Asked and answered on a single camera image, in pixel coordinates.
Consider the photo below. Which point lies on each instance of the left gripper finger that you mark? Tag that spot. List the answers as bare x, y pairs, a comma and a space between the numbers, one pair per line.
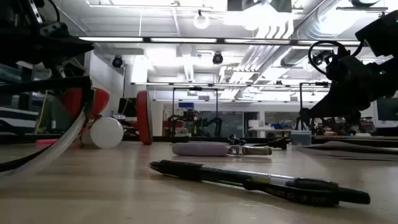
46, 85

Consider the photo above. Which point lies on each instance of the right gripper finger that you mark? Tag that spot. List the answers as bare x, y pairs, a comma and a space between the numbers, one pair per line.
329, 109

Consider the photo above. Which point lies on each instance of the white lightbulb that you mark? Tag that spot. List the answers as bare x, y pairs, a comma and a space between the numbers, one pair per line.
107, 133

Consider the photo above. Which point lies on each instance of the red desk lamp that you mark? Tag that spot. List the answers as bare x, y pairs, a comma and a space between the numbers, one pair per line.
144, 118

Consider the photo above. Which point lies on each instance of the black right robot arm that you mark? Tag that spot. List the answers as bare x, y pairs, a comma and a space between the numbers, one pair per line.
382, 34

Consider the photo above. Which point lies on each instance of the white-framed computer monitor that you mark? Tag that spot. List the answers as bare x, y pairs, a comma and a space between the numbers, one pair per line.
387, 109

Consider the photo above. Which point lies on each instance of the small blue round container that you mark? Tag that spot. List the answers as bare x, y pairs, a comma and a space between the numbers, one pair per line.
301, 138

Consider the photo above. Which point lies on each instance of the pink marker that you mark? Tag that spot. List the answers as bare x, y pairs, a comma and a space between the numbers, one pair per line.
46, 142

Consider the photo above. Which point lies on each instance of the black eyeglasses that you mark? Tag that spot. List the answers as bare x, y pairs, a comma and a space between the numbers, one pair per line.
46, 157

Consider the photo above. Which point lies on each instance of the black ceiling spotlight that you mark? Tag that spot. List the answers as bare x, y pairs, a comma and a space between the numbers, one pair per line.
217, 58
117, 61

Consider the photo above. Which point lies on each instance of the black computer monitor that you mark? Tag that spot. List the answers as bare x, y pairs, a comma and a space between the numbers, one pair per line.
127, 107

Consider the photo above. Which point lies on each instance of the black ballpoint pen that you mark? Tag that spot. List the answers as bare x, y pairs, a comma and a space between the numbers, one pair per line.
264, 185

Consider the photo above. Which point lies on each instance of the white paper roll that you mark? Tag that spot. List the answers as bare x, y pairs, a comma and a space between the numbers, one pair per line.
158, 118

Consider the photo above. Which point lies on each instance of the blue background box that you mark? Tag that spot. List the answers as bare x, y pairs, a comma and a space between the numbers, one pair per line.
186, 105

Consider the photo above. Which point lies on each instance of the black background rig frame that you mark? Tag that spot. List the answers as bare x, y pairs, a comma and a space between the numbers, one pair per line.
195, 88

